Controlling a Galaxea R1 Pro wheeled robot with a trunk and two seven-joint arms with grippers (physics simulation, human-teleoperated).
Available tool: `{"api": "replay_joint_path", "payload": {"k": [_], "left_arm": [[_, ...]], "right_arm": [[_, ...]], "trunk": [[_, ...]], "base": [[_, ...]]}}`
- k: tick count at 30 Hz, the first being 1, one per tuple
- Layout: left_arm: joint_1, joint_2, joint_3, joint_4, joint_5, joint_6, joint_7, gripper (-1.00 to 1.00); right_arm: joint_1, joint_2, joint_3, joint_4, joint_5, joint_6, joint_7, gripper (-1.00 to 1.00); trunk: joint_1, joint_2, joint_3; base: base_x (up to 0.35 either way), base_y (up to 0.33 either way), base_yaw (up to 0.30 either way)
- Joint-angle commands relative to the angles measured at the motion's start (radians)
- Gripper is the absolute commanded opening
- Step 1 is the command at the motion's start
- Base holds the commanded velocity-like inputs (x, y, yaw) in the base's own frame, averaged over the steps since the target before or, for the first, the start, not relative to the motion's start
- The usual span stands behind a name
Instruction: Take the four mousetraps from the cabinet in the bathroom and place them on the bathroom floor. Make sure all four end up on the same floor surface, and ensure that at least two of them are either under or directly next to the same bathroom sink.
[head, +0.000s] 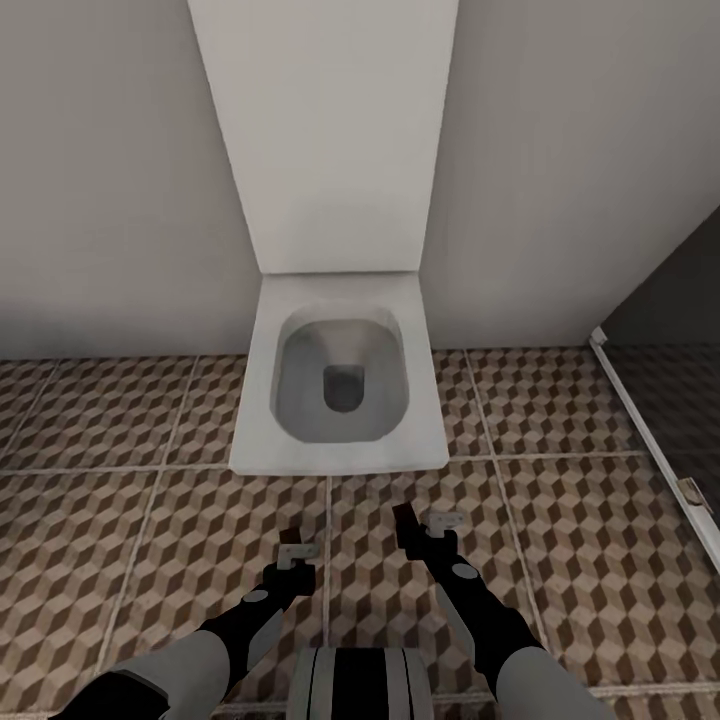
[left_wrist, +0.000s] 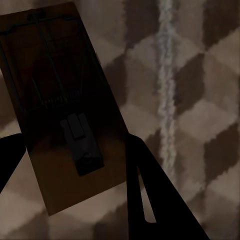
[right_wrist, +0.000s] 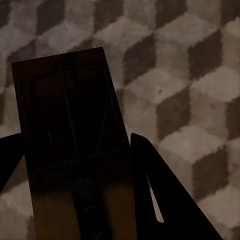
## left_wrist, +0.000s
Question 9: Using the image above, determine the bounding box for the mousetrap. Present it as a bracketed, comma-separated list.
[0, 1, 141, 217]

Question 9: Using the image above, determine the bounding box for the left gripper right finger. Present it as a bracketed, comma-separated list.
[125, 133, 210, 240]

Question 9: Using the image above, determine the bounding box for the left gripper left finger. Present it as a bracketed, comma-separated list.
[0, 133, 26, 193]

